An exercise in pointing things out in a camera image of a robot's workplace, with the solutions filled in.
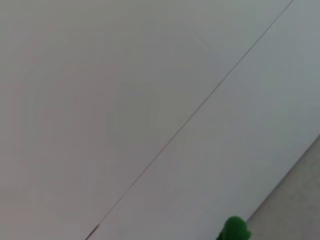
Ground beige canvas bag green handles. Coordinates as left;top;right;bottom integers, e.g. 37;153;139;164
216;216;252;240

